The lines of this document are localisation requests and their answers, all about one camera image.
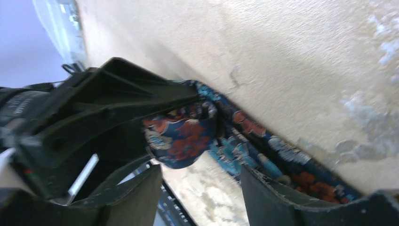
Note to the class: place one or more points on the navy floral tie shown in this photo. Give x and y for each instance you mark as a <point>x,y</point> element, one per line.
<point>216,126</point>

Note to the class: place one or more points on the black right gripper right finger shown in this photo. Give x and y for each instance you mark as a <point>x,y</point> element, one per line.
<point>269,203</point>

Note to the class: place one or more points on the clear plastic screw box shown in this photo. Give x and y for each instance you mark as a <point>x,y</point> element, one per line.
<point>61,20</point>

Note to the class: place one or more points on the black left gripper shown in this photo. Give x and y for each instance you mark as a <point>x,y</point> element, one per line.
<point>55,132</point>

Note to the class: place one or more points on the black mounting base rail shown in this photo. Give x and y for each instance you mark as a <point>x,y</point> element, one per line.
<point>170,210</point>

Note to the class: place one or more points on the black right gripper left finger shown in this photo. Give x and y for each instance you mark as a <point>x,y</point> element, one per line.
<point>132,203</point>

